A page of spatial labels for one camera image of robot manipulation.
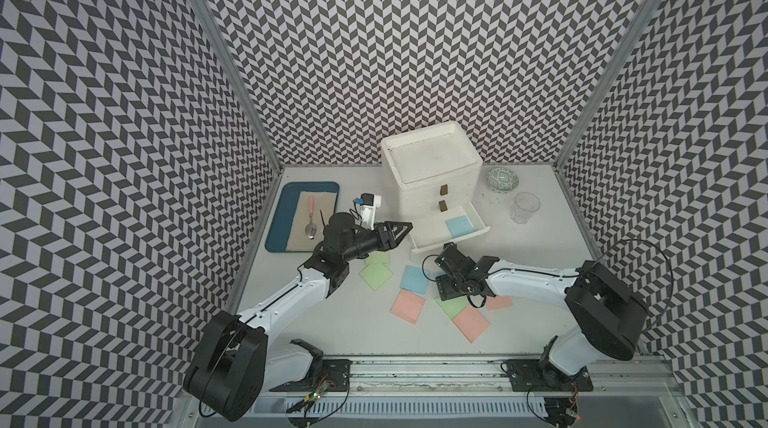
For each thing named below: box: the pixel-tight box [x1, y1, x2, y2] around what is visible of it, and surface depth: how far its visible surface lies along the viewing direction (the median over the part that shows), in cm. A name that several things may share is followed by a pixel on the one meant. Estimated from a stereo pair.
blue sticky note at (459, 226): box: [445, 215, 475, 238], surface depth 103 cm
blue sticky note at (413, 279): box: [400, 264, 429, 295], surface depth 90 cm
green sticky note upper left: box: [368, 250, 391, 264], surface depth 93 cm
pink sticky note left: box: [390, 289, 426, 325], surface depth 86 cm
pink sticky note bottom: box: [452, 305, 491, 343], surface depth 84 cm
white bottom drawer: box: [408, 201, 491, 253], surface depth 95 cm
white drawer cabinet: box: [381, 121, 490, 247], surface depth 91 cm
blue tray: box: [265, 181, 340, 253], surface depth 106 cm
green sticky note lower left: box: [358, 263, 394, 292], surface depth 93 cm
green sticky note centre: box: [434, 295, 469, 320], surface depth 84 cm
